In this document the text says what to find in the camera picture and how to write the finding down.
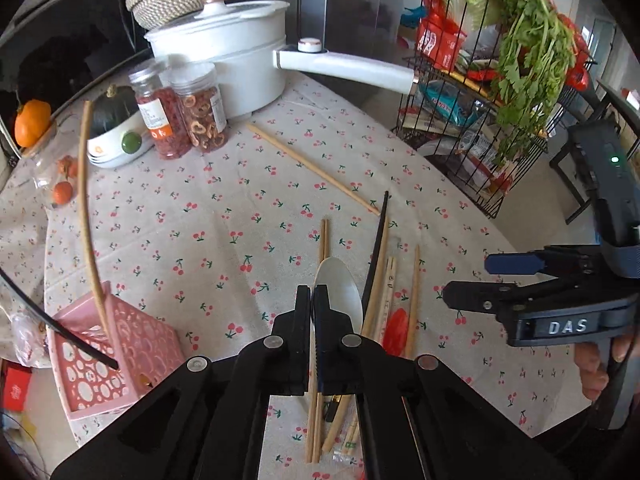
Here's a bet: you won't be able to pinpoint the clear plastic bag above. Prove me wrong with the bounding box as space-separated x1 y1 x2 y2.
0 305 51 368

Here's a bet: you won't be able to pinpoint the red plastic spoon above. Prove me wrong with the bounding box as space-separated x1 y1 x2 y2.
382 308 411 358

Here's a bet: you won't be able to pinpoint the leafy green herbs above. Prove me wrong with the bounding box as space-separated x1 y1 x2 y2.
487 0 578 166

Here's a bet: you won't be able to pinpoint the black wire rack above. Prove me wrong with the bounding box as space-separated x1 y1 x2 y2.
392 0 598 219

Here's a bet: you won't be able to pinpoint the red snack package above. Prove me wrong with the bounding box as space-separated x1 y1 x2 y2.
416 0 468 70

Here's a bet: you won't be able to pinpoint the plastic-wrapped disposable chopsticks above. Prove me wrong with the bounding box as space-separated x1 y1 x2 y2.
331 256 398 461

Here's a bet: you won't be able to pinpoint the large orange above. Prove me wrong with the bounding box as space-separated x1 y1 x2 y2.
14 99 52 148

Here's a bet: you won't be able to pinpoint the person's right hand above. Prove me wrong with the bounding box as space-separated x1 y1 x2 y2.
574 332 635 402

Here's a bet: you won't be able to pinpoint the red box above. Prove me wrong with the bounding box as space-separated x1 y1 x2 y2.
0 365 33 411

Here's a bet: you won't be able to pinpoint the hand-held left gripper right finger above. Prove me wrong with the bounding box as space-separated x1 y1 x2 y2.
314 284 573 480

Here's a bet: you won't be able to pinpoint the pink perforated basket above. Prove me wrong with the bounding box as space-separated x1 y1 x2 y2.
47 280 187 421

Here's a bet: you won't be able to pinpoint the jar of red berries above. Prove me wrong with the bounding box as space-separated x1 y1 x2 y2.
129 64 193 161

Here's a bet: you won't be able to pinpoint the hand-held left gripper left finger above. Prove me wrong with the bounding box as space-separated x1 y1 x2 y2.
50 285 313 480

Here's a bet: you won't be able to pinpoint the blue snack packet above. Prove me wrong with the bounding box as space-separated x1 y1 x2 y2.
420 82 481 126

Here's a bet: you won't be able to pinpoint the clear glass jar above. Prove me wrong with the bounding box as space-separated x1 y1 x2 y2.
30 125 83 211

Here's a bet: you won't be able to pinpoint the red plastic bag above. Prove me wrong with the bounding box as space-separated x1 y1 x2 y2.
502 0 591 92

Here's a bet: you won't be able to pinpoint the grey refrigerator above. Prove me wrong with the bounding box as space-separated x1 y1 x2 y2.
295 0 431 106

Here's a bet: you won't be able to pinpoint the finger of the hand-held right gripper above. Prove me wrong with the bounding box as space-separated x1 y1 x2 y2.
442 280 520 318
485 253 547 276

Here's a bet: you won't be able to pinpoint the jar of dried fruit rings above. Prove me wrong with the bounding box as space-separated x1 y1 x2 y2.
170 62 232 153

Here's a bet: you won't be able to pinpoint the white electric pot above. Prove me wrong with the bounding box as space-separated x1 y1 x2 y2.
145 0 418 118

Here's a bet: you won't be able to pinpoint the dark green pumpkin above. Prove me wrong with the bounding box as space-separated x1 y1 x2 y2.
89 85 141 138

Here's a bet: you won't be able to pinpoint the black microwave oven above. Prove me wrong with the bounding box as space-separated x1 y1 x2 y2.
0 0 151 106

